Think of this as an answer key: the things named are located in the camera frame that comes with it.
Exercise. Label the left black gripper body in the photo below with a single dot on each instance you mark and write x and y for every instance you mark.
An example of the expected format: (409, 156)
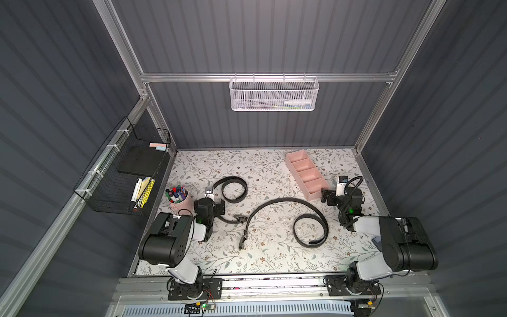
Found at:
(218, 207)

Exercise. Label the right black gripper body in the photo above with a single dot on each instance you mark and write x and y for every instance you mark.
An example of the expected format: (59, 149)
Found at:
(329, 196)

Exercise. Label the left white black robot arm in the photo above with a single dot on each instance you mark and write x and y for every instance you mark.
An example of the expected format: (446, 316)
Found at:
(167, 242)

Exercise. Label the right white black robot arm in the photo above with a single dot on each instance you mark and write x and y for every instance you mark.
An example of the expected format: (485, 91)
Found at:
(404, 244)

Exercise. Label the pink compartment storage tray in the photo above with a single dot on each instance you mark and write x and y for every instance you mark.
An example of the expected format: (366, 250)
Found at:
(307, 176)

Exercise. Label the pink pen cup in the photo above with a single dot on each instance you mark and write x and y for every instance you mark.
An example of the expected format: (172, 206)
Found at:
(180, 200)

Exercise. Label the grey blue stapler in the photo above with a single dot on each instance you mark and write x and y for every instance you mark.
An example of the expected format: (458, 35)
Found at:
(377, 242)

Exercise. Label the yellow highlighter pack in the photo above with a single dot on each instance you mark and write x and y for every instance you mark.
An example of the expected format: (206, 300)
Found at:
(145, 189)

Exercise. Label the floral table mat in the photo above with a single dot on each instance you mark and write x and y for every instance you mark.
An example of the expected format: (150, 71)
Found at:
(268, 232)

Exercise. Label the white marker in basket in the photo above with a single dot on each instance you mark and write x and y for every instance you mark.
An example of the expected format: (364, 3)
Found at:
(136, 190)

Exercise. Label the pastel sticky notes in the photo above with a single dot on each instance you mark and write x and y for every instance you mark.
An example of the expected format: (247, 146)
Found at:
(159, 146)

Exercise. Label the black notebook in basket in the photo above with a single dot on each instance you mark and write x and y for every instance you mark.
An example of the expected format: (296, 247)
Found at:
(141, 161)

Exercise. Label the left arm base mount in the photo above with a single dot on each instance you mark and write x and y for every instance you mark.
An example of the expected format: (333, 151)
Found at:
(202, 289)

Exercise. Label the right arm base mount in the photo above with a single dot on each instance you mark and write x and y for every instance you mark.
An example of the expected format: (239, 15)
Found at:
(342, 285)

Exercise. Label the black wire wall basket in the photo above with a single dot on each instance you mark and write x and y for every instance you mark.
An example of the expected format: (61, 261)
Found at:
(123, 177)

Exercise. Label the white wire mesh basket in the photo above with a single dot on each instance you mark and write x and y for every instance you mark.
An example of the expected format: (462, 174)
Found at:
(273, 93)

